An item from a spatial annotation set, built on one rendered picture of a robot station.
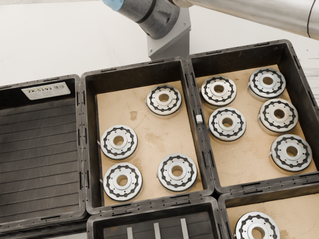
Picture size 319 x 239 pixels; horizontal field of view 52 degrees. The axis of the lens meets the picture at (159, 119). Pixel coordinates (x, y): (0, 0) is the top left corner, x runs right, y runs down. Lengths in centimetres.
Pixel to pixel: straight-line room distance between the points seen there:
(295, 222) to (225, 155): 23
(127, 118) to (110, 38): 45
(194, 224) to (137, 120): 33
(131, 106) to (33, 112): 30
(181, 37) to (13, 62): 67
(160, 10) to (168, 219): 62
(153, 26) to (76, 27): 41
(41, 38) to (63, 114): 48
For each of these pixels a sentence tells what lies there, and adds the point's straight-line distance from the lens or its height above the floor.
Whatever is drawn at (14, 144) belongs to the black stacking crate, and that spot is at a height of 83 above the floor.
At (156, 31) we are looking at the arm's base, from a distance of 110.
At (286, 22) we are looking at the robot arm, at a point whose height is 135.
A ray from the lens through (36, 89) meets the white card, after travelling 101.
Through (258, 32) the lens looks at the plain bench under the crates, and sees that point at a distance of 132.
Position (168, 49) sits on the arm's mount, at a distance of 112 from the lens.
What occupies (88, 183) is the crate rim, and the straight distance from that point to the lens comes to 83.
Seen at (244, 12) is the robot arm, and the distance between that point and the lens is 50.
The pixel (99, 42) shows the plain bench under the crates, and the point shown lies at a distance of 132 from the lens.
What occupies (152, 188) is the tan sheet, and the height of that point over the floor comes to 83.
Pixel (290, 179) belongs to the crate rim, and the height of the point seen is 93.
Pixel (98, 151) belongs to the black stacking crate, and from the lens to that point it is 95.
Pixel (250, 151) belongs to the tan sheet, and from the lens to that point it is 93.
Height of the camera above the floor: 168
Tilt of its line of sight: 63 degrees down
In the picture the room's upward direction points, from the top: 10 degrees counter-clockwise
